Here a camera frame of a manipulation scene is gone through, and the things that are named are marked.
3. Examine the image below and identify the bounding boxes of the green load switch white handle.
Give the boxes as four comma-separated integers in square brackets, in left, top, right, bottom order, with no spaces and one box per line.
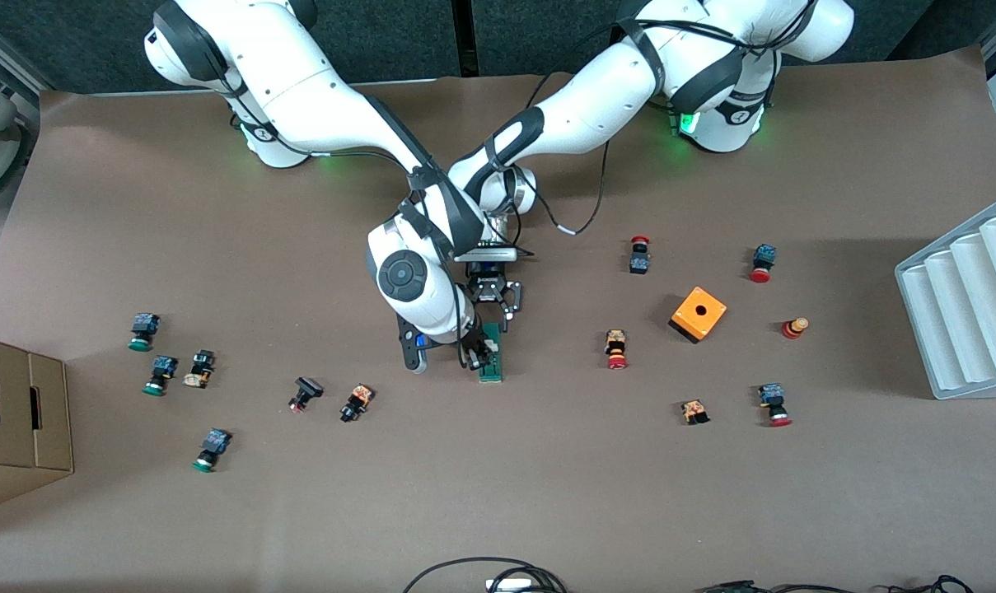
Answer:
[478,323,504,384]

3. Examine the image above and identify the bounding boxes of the black selector switch orange block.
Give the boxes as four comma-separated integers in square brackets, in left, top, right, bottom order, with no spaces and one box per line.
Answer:
[182,349,216,389]
[339,384,375,423]

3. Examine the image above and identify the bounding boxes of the brown cardboard box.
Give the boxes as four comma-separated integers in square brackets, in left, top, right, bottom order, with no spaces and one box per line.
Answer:
[0,332,75,516]

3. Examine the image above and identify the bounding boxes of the grey ribbed tray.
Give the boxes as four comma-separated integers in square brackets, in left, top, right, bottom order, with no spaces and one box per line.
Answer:
[894,196,996,402]

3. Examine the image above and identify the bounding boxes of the black flat indicator red terminals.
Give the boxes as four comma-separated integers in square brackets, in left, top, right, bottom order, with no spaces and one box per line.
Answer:
[288,376,325,413]

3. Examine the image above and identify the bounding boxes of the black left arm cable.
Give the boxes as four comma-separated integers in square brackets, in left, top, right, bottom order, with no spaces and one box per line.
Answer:
[535,136,615,236]

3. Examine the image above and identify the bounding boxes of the green mushroom button blue block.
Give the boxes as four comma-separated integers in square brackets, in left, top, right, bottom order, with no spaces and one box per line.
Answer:
[128,313,161,353]
[142,356,179,397]
[191,428,233,474]

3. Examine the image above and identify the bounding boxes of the brown table cover paper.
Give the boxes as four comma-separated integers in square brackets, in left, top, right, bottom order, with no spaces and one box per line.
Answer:
[0,45,996,593]

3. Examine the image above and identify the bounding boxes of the orange button enclosure box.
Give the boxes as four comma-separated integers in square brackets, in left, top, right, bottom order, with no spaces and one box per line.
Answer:
[669,286,727,344]

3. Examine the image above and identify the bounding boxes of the black cable loop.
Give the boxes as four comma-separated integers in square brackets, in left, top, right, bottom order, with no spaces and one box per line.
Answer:
[402,558,568,593]

